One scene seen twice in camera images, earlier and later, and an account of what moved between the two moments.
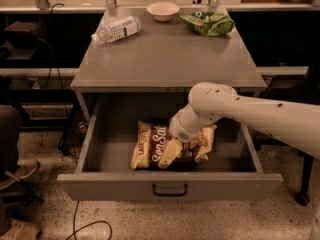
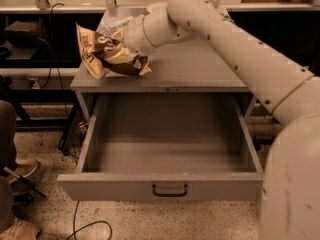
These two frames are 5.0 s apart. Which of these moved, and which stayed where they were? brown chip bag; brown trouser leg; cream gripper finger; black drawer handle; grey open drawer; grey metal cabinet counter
Moved: brown chip bag; cream gripper finger
Stayed: grey open drawer; brown trouser leg; grey metal cabinet counter; black drawer handle
